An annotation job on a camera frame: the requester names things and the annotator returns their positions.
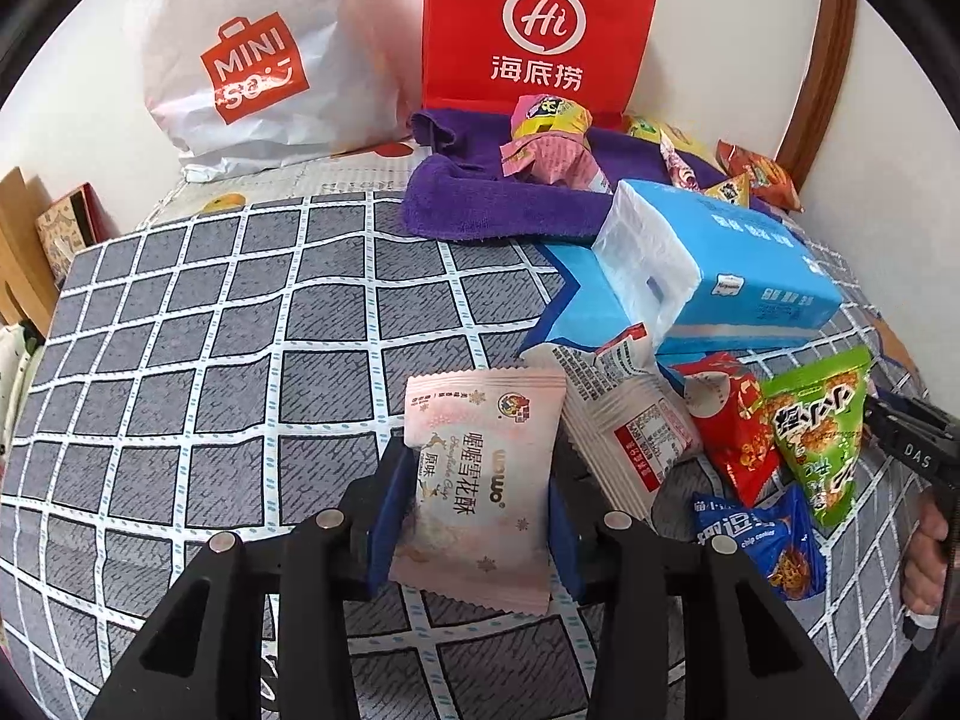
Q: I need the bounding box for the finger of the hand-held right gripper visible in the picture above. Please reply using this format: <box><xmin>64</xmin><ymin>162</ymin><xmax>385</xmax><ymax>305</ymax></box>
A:
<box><xmin>874</xmin><ymin>388</ymin><xmax>960</xmax><ymax>432</ymax></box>
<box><xmin>862</xmin><ymin>403</ymin><xmax>960</xmax><ymax>479</ymax></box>

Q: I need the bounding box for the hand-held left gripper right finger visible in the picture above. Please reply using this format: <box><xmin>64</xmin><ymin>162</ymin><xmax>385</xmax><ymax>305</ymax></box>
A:
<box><xmin>546</xmin><ymin>457</ymin><xmax>860</xmax><ymax>720</ymax></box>

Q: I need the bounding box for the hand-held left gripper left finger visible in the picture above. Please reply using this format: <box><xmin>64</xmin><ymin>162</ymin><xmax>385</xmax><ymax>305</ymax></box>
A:
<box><xmin>86</xmin><ymin>431</ymin><xmax>421</xmax><ymax>720</ymax></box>

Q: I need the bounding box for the pale pink snowflake snack packet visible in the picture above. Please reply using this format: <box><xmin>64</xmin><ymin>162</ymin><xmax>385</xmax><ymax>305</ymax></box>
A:
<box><xmin>388</xmin><ymin>369</ymin><xmax>567</xmax><ymax>616</ymax></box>

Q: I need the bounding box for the green snack packet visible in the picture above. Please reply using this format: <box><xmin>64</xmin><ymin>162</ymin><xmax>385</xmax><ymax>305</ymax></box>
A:
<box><xmin>759</xmin><ymin>347</ymin><xmax>875</xmax><ymax>530</ymax></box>

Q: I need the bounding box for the red snack packet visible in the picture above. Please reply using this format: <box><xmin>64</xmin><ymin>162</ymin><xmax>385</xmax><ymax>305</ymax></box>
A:
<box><xmin>671</xmin><ymin>354</ymin><xmax>785</xmax><ymax>509</ymax></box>

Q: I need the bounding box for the blue cookie packet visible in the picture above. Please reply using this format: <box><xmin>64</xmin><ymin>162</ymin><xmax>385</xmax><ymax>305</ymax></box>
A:
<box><xmin>691</xmin><ymin>484</ymin><xmax>828</xmax><ymax>602</ymax></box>

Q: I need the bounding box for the blue tissue pack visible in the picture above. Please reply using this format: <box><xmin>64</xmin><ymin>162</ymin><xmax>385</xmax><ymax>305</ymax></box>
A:
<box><xmin>591</xmin><ymin>178</ymin><xmax>845</xmax><ymax>353</ymax></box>

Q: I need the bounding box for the yellow triangular snack packet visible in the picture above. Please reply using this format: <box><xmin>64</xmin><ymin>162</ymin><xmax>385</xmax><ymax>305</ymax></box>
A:
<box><xmin>701</xmin><ymin>172</ymin><xmax>753</xmax><ymax>209</ymax></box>

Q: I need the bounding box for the long pink candy packet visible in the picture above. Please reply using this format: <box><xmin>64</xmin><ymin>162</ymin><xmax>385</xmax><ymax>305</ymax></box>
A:
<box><xmin>658</xmin><ymin>127</ymin><xmax>702</xmax><ymax>192</ymax></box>

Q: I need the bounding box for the yellow and pink snack packet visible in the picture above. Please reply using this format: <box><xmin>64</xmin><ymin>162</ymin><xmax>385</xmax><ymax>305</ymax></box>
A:
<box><xmin>510</xmin><ymin>92</ymin><xmax>593</xmax><ymax>140</ymax></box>

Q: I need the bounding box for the person's right hand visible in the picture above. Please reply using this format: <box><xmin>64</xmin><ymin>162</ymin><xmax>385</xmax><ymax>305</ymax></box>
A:
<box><xmin>900</xmin><ymin>499</ymin><xmax>950</xmax><ymax>620</ymax></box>

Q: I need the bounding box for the white snack packet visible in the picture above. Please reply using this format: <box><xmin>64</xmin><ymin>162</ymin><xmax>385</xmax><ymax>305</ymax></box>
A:
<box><xmin>521</xmin><ymin>324</ymin><xmax>706</xmax><ymax>526</ymax></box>

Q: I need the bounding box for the grey checked blanket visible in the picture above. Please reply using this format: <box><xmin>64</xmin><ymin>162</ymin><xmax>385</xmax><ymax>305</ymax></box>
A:
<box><xmin>0</xmin><ymin>191</ymin><xmax>946</xmax><ymax>720</ymax></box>

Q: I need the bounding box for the orange chips bag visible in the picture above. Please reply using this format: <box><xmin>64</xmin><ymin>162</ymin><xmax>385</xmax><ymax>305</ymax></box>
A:
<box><xmin>714</xmin><ymin>139</ymin><xmax>805</xmax><ymax>212</ymax></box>

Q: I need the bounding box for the purple towel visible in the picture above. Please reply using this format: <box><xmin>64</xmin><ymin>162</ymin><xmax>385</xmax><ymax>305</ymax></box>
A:
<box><xmin>401</xmin><ymin>106</ymin><xmax>796</xmax><ymax>245</ymax></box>

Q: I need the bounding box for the yellow chips bag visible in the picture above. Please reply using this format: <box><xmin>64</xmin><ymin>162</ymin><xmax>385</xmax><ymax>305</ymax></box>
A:
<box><xmin>621</xmin><ymin>114</ymin><xmax>713</xmax><ymax>166</ymax></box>

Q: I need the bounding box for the patterned cardboard box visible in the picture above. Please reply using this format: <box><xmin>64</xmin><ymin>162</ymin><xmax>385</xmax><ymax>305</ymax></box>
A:
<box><xmin>36</xmin><ymin>181</ymin><xmax>125</xmax><ymax>286</ymax></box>

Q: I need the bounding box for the red paper bag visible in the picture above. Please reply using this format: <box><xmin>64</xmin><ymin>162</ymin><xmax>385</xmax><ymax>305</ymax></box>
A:
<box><xmin>421</xmin><ymin>0</ymin><xmax>665</xmax><ymax>128</ymax></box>

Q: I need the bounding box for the white plastic shopping bag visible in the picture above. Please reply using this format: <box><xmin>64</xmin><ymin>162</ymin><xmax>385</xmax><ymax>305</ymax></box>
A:
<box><xmin>142</xmin><ymin>0</ymin><xmax>402</xmax><ymax>182</ymax></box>

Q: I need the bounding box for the brown wooden door frame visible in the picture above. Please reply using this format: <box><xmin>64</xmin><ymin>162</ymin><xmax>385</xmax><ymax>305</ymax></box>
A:
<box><xmin>780</xmin><ymin>0</ymin><xmax>858</xmax><ymax>192</ymax></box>

